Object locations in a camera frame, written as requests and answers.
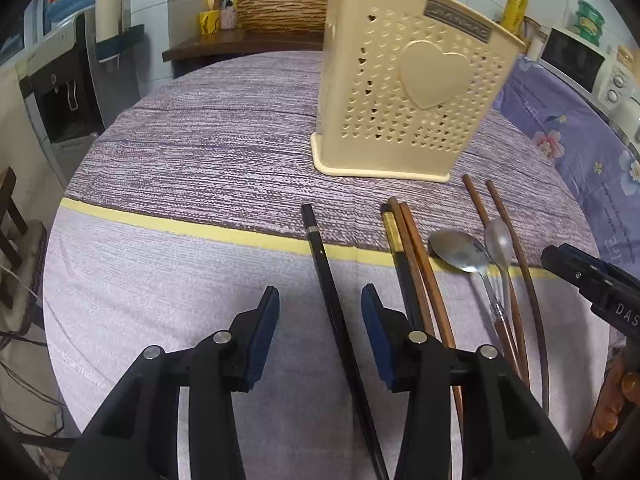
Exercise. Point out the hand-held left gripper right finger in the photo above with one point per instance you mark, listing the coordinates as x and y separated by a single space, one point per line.
375 330

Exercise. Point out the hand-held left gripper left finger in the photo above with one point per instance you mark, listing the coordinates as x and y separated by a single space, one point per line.
262 340

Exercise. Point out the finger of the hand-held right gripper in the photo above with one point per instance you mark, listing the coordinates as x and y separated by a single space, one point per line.
570 262

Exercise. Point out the brown wooden chopstick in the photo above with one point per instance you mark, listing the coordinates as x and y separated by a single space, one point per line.
427 270
530 285
406 240
472 200

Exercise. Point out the black chopstick with gold band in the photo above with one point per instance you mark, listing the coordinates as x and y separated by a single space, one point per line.
400 265

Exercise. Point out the slim metal spoon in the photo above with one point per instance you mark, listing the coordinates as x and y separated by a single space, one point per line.
499 242

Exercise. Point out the long black chopstick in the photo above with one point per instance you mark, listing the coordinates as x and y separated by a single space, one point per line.
325 270

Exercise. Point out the cream perforated utensil holder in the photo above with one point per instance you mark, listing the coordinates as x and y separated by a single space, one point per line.
380 110

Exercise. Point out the glossy wooden chair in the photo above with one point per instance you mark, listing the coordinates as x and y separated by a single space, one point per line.
610 400

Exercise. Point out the purple floral cloth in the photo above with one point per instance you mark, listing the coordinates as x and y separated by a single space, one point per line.
575 135

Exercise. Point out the striped purple tablecloth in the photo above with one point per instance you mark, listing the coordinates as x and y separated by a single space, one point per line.
200 160

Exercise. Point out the white microwave oven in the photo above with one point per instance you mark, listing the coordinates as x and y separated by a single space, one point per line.
575 60

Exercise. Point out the small wooden rack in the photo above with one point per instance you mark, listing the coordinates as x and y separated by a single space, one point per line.
535 27

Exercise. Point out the stack of green bowls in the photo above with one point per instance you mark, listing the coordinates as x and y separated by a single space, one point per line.
589 22

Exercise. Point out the yellow wrap roll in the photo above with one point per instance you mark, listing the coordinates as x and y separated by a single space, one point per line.
514 12

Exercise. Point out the dark wooden chair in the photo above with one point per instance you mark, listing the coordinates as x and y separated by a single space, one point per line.
12 230

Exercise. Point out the dark wooden washstand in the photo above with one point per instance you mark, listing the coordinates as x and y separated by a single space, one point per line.
240 42

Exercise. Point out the white water dispenser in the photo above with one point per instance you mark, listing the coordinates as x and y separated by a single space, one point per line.
55 95

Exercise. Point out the yellow cup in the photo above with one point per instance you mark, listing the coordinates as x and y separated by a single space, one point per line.
209 22

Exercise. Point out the patterned toothbrush cup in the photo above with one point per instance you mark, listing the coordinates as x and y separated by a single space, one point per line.
229 19

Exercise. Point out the woven pattern wash basin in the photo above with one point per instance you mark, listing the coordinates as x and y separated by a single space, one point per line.
280 15

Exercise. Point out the dark blue cup holder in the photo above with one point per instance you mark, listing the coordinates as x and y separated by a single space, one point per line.
122 42

